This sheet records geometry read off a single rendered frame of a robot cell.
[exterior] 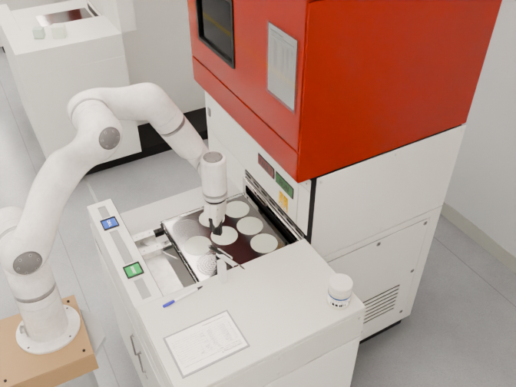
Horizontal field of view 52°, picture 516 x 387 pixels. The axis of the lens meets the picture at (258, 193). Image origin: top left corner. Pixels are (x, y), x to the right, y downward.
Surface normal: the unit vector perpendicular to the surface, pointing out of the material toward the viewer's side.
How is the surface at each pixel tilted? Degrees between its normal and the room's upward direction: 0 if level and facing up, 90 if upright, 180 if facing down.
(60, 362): 4
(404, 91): 90
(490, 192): 90
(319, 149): 90
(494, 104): 90
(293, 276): 0
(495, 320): 0
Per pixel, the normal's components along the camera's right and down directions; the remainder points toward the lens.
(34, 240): 0.68, 0.00
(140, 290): 0.00, -0.77
